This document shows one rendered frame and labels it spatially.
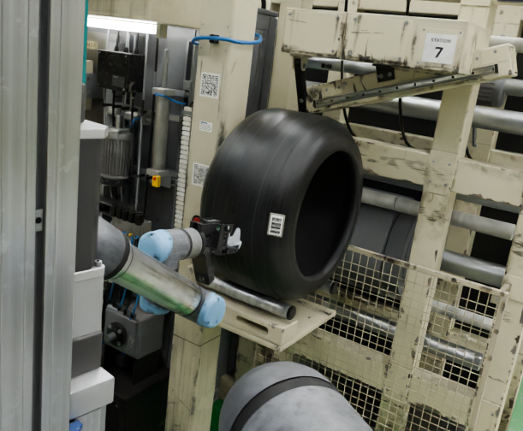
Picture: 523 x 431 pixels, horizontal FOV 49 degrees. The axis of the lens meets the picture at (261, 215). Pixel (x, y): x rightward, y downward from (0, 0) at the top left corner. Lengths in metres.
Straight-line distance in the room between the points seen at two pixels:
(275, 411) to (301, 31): 1.63
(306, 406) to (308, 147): 1.18
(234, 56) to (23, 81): 1.41
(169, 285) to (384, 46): 1.06
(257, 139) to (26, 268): 1.19
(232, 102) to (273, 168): 0.39
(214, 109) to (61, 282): 1.38
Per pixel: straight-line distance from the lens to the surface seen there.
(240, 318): 1.84
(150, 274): 1.10
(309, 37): 1.98
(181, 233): 1.36
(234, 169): 1.60
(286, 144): 1.58
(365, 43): 1.89
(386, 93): 1.99
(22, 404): 0.57
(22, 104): 0.48
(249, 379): 0.52
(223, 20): 1.85
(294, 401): 0.48
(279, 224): 1.53
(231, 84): 1.85
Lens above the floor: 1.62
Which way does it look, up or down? 15 degrees down
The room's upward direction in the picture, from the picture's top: 7 degrees clockwise
